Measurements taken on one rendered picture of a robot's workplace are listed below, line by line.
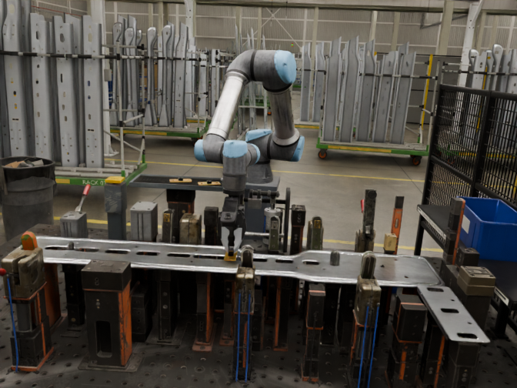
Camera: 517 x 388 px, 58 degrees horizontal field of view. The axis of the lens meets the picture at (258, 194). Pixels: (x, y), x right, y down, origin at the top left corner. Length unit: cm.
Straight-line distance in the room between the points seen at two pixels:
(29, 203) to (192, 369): 298
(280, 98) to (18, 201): 292
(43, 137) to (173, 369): 478
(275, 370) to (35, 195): 312
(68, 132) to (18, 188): 184
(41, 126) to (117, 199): 422
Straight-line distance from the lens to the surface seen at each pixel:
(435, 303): 141
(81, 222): 180
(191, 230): 165
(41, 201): 432
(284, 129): 193
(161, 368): 156
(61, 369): 162
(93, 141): 585
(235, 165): 145
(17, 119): 618
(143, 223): 168
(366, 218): 167
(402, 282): 150
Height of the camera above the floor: 163
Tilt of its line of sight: 16 degrees down
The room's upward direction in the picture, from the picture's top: 3 degrees clockwise
